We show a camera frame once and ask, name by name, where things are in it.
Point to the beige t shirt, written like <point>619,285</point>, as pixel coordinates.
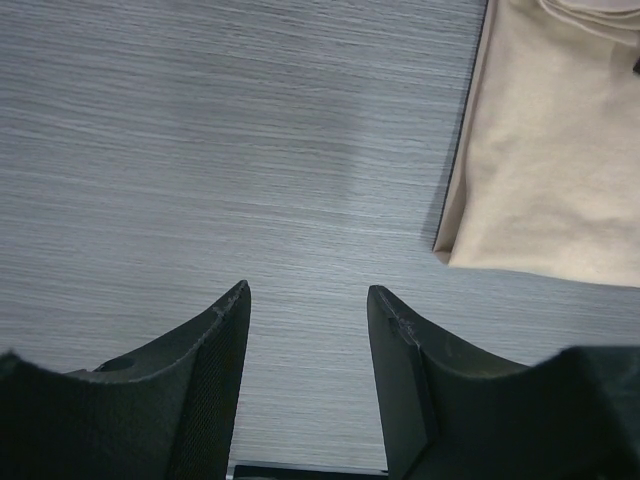
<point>545,177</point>

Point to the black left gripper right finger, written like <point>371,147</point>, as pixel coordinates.
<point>451,410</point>

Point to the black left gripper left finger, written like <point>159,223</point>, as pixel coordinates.
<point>165,410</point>

